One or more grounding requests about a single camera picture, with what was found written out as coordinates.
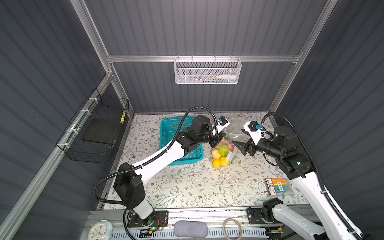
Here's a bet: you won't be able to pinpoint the pale yellow toy pear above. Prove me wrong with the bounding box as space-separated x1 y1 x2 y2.
212 149 222 159

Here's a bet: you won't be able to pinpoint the clear zip top bag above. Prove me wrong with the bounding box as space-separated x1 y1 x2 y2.
211 118 249 169

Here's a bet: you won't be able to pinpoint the yellow toy lemon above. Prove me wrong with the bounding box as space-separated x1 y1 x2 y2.
220 157 230 166

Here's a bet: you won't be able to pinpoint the yellow toy pepper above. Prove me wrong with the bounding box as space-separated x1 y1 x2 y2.
213 159 221 169

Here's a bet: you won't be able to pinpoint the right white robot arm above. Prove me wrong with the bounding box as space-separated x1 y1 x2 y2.
234 112 366 240

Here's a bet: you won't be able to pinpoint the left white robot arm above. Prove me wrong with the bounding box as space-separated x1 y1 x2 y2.
92 107 230 226

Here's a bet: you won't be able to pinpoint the teal plastic basket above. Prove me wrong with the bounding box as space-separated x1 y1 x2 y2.
159 116 205 166

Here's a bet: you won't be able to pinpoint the coloured marker pack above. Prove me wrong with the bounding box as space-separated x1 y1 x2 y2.
264 178 291 196

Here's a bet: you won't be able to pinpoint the white tube in basket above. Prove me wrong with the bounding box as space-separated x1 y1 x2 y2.
215 75 238 81

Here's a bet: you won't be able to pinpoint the yellow marker in basket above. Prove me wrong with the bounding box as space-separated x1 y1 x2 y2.
120 110 126 125

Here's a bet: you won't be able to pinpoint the grey fabric pouch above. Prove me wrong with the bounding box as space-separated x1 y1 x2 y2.
174 221 208 238

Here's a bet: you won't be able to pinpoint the white analog clock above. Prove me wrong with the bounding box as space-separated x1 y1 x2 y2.
87 220 113 240

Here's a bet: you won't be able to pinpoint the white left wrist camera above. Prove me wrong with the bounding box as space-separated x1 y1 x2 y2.
212 116 230 136

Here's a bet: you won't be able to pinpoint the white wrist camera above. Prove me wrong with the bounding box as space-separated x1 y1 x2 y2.
212 116 230 136
244 121 265 145

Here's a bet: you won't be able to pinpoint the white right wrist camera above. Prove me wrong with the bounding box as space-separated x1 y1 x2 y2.
244 121 265 145

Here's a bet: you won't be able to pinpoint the white wire wall basket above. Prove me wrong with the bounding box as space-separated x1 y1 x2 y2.
173 57 242 85

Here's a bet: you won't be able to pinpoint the beige cable ring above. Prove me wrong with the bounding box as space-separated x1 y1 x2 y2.
222 218 243 240

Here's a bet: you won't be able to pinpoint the black wire wall basket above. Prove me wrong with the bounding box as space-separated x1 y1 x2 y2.
57 90 130 164

